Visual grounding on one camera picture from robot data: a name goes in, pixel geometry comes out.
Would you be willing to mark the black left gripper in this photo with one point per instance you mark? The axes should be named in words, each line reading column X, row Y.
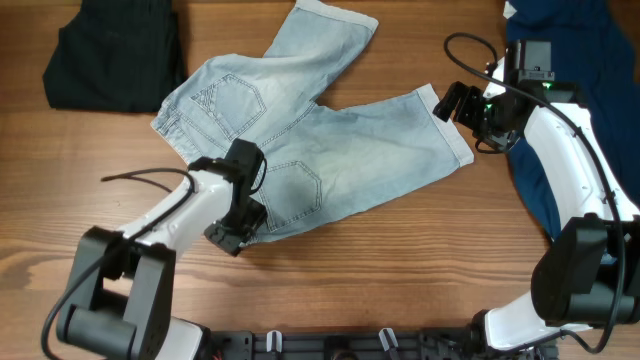
column 231, row 240

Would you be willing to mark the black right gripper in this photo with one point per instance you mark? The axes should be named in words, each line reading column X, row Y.
column 468, row 107

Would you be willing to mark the light blue denim shorts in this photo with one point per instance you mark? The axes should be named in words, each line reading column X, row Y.
column 322, row 164

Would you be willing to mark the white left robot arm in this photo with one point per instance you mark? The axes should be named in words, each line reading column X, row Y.
column 118, row 298

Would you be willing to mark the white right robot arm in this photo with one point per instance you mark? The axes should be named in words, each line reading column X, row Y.
column 589, row 277

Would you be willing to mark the blue shirt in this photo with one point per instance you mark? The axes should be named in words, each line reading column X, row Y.
column 589, row 49

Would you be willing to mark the dark green folded garment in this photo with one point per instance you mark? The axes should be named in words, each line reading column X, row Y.
column 116, row 56

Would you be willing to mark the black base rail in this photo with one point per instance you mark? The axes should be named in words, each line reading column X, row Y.
column 427, row 344

